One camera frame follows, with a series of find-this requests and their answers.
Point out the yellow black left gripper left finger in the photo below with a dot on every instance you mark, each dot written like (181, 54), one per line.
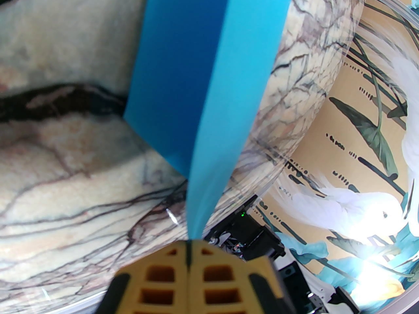
(157, 289)

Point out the blue paper sheet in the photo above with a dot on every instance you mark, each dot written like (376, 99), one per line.
(196, 77)

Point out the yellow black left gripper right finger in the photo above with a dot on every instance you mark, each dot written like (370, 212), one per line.
(222, 289)

